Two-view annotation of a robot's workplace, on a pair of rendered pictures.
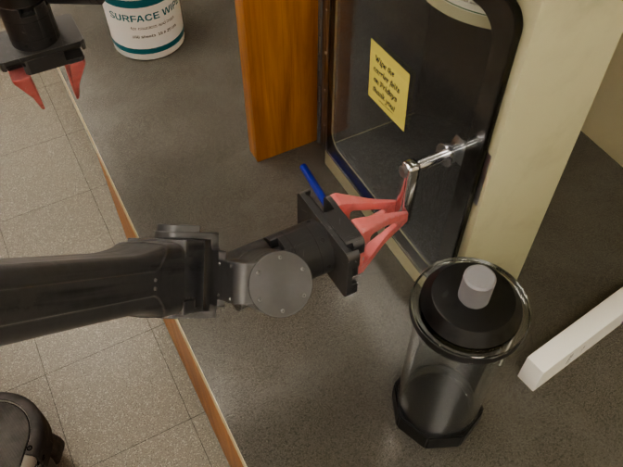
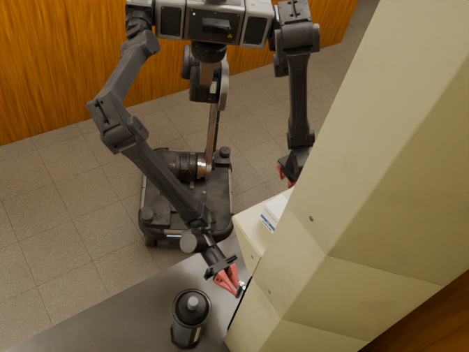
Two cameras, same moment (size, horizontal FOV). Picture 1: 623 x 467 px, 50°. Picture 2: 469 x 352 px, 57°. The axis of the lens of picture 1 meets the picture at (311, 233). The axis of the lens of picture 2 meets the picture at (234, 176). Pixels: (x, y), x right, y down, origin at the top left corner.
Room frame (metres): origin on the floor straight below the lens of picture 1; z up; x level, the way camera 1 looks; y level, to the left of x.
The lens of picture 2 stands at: (0.22, -0.56, 2.31)
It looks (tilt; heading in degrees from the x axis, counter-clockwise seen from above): 51 degrees down; 73
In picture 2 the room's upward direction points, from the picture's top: 15 degrees clockwise
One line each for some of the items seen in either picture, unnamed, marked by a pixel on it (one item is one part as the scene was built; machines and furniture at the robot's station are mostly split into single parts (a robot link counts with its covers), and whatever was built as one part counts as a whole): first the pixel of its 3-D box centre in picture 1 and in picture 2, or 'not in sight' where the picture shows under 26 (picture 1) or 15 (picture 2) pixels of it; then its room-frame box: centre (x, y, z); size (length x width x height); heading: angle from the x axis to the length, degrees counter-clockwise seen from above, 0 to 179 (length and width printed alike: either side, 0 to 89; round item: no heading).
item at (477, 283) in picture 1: (473, 297); (192, 305); (0.32, -0.14, 1.18); 0.09 x 0.09 x 0.07
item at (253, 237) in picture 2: not in sight; (296, 218); (0.55, -0.04, 1.46); 0.32 x 0.12 x 0.10; 28
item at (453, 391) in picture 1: (451, 359); (189, 320); (0.32, -0.14, 1.06); 0.11 x 0.11 x 0.21
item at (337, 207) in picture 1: (367, 228); (227, 280); (0.43, -0.06, 1.14); 0.09 x 0.07 x 0.07; 119
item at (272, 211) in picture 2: not in sight; (277, 214); (0.48, -0.08, 1.54); 0.05 x 0.05 x 0.06; 33
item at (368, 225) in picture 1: (362, 223); (229, 279); (0.44, -0.05, 1.14); 0.09 x 0.07 x 0.07; 119
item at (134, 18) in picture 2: not in sight; (138, 26); (0.15, 0.70, 1.45); 0.09 x 0.08 x 0.12; 178
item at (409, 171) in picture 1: (420, 186); (243, 294); (0.47, -0.11, 1.17); 0.05 x 0.03 x 0.10; 118
